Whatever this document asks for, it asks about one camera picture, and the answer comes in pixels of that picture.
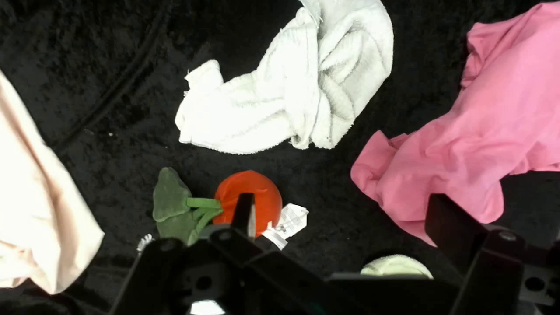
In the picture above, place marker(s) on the pale yellow-green towel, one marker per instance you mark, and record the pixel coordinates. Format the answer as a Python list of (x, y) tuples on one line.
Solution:
[(397, 266)]

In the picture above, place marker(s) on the black velvet tablecloth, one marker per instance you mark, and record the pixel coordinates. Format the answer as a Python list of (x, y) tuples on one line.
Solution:
[(117, 58)]

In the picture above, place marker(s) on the peach cream cloth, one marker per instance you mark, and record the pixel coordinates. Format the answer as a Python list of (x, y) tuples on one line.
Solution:
[(36, 203)]

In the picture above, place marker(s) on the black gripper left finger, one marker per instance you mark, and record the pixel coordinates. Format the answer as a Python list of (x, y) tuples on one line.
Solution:
[(152, 273)]

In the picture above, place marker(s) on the pink cloth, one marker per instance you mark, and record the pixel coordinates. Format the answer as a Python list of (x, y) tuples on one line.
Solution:
[(479, 116)]

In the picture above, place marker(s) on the white terry towel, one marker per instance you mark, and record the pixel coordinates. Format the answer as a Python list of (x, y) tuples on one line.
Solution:
[(292, 88)]

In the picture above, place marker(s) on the red plush radish toy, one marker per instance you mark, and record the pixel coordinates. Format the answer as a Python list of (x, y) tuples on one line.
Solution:
[(265, 193)]

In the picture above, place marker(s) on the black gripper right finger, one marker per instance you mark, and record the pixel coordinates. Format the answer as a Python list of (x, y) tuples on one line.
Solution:
[(496, 273)]

